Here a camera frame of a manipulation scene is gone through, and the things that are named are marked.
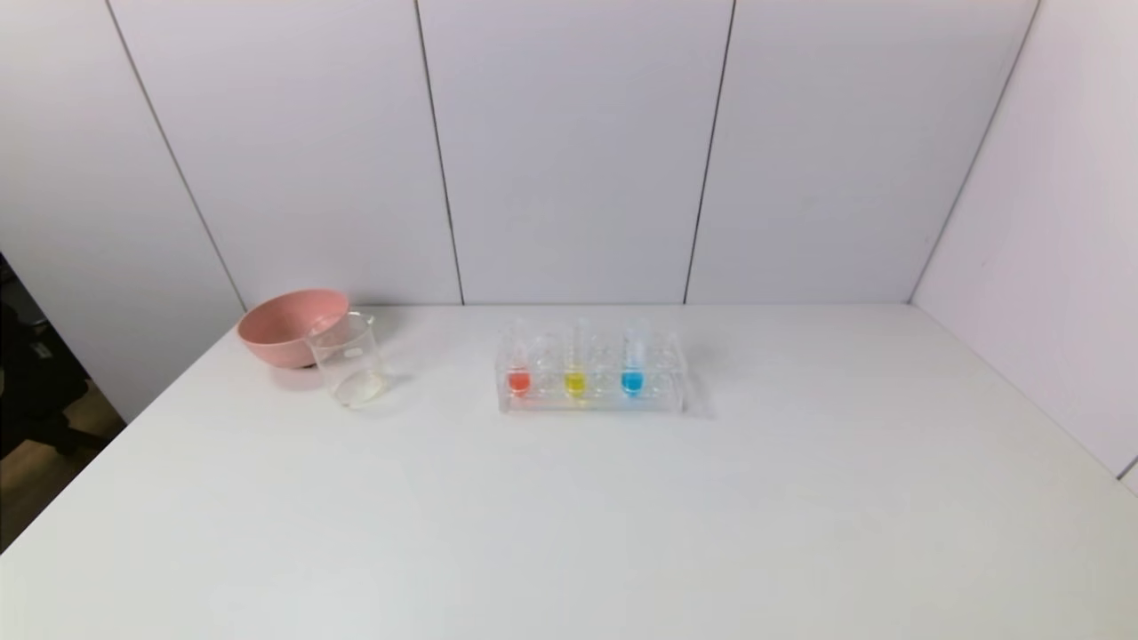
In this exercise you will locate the test tube with yellow pigment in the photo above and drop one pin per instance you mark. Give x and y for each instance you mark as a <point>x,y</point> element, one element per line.
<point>575,383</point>

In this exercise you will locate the test tube with red pigment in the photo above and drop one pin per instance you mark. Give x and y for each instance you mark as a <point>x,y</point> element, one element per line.
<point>518,382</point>

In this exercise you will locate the test tube with blue pigment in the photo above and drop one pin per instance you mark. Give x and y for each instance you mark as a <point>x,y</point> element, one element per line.
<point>632,382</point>

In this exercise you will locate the clear acrylic test tube rack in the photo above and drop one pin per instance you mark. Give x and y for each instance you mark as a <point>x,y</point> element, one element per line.
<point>605,402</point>

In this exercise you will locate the clear glass beaker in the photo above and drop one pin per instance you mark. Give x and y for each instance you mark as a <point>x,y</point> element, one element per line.
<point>351,369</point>

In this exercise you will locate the pink plastic bowl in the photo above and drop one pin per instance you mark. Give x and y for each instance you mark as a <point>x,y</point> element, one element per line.
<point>280,333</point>

